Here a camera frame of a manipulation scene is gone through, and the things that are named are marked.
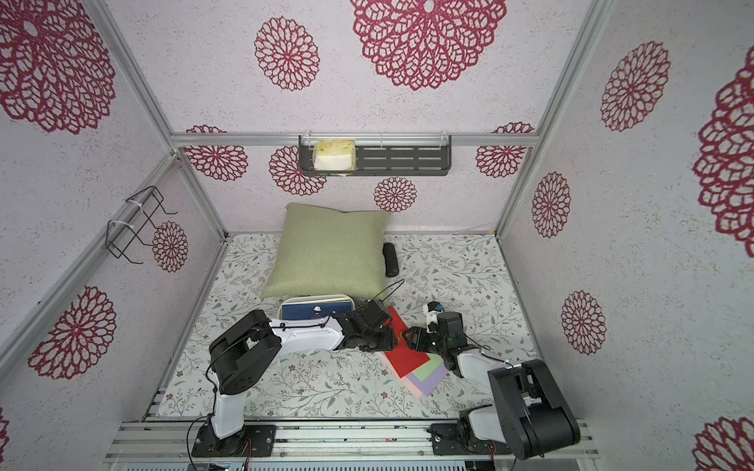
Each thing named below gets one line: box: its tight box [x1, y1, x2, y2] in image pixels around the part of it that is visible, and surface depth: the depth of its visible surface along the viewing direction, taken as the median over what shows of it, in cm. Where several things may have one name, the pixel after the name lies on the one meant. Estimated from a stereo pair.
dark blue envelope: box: [281, 300, 353, 320], surface depth 94 cm
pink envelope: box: [376, 351, 423, 393], surface depth 85 cm
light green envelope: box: [412, 352, 444, 382], surface depth 87 cm
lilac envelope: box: [405, 363, 450, 397], surface depth 85 cm
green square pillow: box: [261, 204, 391, 302], surface depth 99 cm
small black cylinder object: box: [381, 242, 400, 278], surface depth 109 cm
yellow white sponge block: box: [313, 139, 357, 172], surface depth 92 cm
